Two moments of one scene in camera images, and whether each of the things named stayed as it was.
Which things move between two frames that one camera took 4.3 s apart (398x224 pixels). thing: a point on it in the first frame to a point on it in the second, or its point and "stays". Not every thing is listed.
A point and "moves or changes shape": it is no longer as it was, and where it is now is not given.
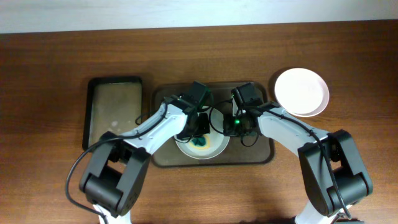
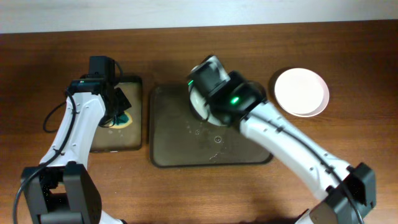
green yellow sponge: (199, 140) to (122, 121)
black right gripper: (229, 129) to (236, 78)
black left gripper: (187, 135) to (126, 104)
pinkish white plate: (301, 92) stays
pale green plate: (215, 142) moves or changes shape
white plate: (325, 101) stays
